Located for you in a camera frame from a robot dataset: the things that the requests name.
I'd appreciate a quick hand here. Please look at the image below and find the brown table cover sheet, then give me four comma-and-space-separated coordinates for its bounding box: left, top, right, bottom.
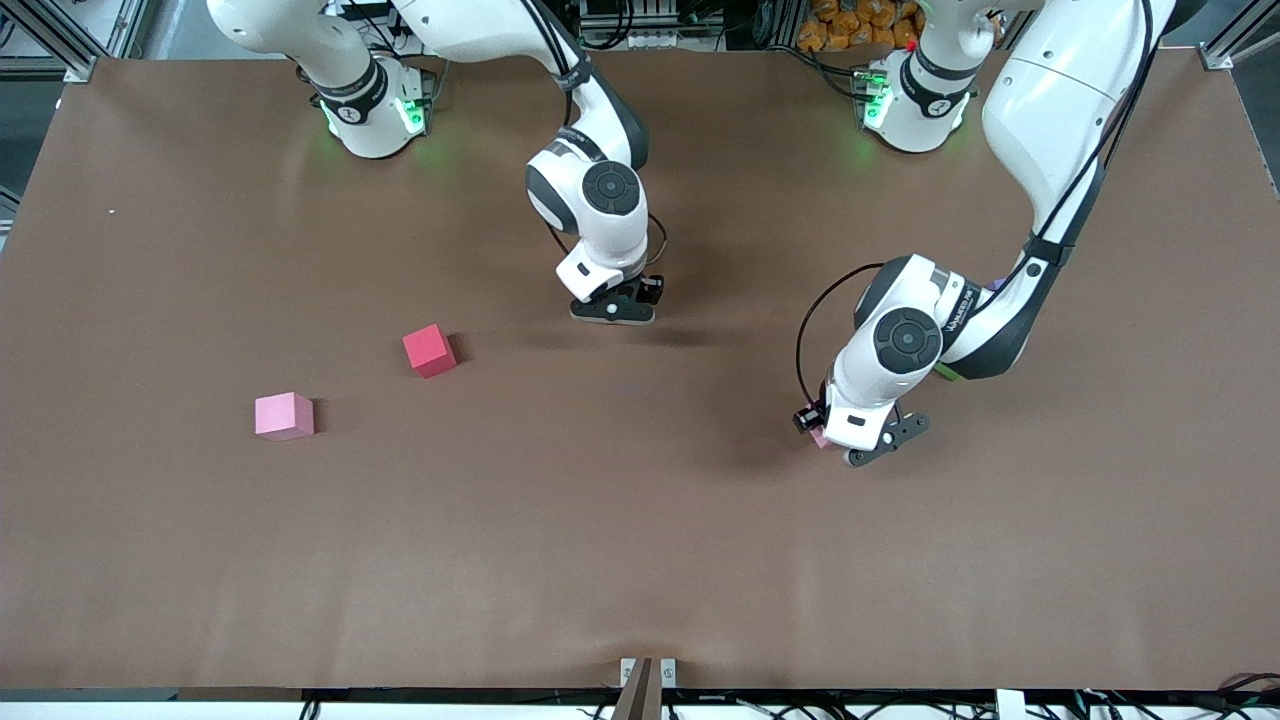
0, 48, 1280, 693

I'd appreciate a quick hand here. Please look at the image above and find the red foam cube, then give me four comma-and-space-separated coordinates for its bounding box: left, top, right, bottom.
402, 323, 458, 380

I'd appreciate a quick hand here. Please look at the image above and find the grey metal equipment rack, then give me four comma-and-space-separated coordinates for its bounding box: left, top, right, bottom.
575, 0, 701, 49

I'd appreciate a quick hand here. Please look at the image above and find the pile of orange objects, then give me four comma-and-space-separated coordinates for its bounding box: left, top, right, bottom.
795, 0, 921, 53

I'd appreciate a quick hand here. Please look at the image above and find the black base cable bundle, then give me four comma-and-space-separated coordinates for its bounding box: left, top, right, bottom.
770, 45, 869, 99

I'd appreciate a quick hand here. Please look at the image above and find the brown camera pole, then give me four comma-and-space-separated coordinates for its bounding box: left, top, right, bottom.
612, 657, 663, 720

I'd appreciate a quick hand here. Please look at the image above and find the aluminium frame profile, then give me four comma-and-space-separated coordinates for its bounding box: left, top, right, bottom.
1200, 0, 1280, 71
0, 0, 151, 83

